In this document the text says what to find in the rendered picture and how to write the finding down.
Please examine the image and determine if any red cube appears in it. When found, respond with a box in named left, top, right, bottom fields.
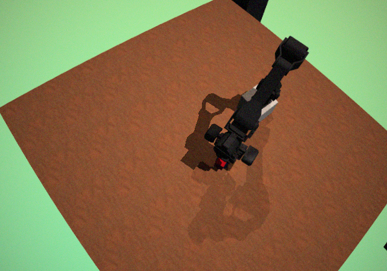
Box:
left=214, top=158, right=226, bottom=170

